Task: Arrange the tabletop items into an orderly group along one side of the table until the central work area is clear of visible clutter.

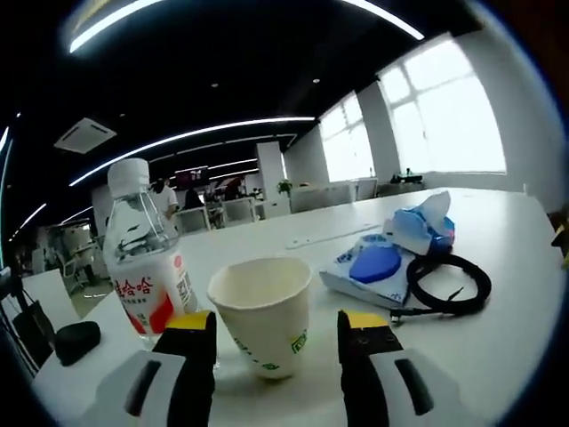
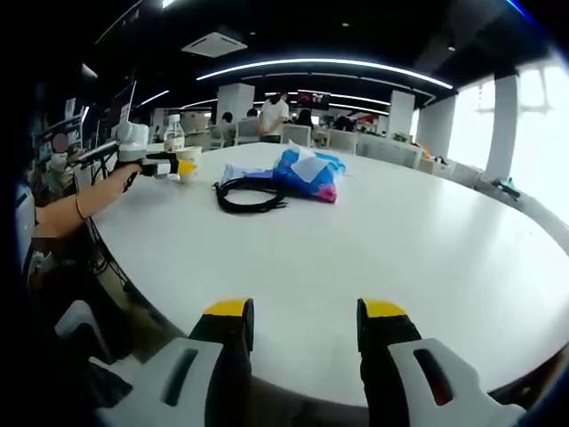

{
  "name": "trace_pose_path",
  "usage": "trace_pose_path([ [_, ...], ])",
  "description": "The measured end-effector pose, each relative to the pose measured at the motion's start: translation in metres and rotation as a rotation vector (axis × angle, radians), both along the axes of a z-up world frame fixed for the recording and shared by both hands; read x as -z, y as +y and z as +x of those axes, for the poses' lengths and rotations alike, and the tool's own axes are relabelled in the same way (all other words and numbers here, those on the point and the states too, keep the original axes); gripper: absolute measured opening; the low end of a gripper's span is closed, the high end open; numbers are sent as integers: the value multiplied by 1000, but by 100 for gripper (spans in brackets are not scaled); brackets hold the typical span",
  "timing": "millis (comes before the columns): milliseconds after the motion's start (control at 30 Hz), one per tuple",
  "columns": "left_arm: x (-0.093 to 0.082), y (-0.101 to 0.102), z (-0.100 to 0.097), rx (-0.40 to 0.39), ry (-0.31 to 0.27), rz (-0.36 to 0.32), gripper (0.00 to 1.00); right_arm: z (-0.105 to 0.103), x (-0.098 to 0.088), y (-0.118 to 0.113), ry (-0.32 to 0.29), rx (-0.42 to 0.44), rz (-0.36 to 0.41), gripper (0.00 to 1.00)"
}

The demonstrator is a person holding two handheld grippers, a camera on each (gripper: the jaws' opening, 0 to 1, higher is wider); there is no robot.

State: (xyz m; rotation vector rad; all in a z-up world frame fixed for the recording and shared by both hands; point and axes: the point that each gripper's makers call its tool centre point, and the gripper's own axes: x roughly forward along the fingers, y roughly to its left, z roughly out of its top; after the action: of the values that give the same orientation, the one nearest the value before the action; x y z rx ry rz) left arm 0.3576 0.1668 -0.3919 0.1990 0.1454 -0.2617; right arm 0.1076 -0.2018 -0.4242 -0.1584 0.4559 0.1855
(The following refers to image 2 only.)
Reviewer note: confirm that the white office chair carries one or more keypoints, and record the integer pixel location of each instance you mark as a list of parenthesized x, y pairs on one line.
[(247, 131), (296, 133), (343, 141)]

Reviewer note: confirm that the long curved ceiling light strip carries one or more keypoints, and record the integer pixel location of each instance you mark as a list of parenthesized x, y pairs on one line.
[(324, 62)]

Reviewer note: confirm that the wall screen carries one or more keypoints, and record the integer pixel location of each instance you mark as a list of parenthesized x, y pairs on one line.
[(314, 100)]

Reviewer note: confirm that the ceiling air conditioner vent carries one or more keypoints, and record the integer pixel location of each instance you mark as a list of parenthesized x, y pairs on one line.
[(214, 44)]

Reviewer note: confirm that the green object on sill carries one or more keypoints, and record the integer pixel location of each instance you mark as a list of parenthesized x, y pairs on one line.
[(506, 187)]

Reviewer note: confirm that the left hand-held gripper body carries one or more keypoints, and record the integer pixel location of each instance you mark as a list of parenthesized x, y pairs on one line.
[(132, 140)]

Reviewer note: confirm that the blue white wipes packet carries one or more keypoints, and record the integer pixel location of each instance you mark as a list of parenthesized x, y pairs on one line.
[(246, 171)]

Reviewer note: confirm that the clear water bottle red label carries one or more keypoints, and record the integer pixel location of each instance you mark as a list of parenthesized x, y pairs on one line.
[(174, 135)]

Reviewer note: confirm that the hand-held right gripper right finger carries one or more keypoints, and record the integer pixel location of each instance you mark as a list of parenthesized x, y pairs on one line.
[(391, 364)]

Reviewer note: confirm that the white paper cup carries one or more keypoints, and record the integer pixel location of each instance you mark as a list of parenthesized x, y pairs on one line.
[(189, 153)]

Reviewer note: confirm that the wide blinds window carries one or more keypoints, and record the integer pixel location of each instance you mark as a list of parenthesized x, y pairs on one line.
[(542, 169)]

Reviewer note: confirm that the white round table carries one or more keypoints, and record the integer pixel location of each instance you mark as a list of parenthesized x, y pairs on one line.
[(355, 249)]

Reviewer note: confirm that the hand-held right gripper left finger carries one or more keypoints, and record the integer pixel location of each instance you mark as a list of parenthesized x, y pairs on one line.
[(213, 356)]

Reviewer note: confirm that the blue tissue pack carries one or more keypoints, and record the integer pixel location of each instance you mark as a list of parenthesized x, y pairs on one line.
[(311, 175)]

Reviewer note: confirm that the narrow blinds window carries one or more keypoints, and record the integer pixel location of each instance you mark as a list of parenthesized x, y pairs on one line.
[(471, 129)]

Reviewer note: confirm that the person's left hand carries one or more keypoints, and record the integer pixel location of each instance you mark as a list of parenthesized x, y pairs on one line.
[(121, 175)]

